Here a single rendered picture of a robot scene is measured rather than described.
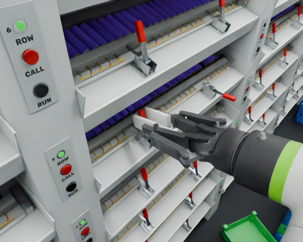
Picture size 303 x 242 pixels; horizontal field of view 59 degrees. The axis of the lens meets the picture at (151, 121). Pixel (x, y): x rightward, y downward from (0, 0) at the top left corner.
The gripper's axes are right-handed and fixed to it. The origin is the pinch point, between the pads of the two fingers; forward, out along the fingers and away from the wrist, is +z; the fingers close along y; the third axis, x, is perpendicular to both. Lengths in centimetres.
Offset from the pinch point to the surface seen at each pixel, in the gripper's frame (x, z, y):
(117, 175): -7.9, 1.6, -10.5
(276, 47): -8, 2, 72
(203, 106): -8.0, 1.5, 21.3
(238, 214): -97, 7, 59
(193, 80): -2.4, 6.4, 24.1
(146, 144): -6.4, 1.8, -1.0
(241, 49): 0.3, 2.5, 44.7
